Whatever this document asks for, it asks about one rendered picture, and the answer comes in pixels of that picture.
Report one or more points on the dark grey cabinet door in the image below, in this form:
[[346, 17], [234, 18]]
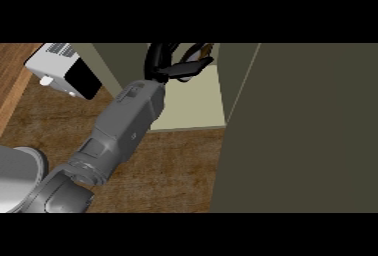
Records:
[[300, 130]]

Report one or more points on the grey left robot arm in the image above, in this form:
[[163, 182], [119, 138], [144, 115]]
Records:
[[129, 115]]

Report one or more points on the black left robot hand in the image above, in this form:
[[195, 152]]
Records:
[[158, 60]]

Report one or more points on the white box appliance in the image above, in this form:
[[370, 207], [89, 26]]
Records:
[[55, 68]]

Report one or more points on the pale open cabinet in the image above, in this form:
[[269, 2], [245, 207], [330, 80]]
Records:
[[192, 105]]

